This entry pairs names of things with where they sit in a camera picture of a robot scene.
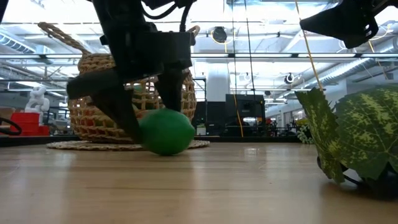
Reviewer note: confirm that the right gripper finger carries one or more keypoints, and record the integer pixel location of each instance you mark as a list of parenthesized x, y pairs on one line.
[(351, 25)]

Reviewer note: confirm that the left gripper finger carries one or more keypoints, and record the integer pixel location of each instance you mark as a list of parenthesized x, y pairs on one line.
[(172, 90), (109, 93)]

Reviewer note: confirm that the green lime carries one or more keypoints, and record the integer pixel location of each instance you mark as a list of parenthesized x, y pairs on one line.
[(168, 133)]

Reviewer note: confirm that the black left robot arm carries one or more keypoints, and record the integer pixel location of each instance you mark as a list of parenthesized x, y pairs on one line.
[(118, 12)]

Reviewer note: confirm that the long ceiling light bar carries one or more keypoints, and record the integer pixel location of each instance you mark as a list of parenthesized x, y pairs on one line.
[(326, 56)]

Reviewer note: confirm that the round woven placemat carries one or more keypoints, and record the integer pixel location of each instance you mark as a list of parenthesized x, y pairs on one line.
[(77, 145)]

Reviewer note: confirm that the black monitor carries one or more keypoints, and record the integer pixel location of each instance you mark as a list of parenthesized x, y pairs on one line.
[(248, 105)]

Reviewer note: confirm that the red storage bin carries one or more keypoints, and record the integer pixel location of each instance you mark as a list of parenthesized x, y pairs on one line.
[(31, 130), (26, 119)]

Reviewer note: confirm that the grape leaves with stem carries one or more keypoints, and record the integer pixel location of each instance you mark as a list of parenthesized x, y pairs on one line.
[(367, 127)]

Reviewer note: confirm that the small succulent plant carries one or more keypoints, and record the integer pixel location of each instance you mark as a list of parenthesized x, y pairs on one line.
[(305, 135)]

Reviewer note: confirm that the silver ceiling duct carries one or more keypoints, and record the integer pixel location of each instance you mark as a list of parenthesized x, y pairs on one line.
[(357, 67)]

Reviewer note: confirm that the black aluminium rig frame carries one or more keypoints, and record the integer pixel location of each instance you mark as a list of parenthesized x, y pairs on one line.
[(248, 139)]

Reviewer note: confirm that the white ceiling duct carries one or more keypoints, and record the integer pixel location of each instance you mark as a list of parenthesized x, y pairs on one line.
[(15, 43)]

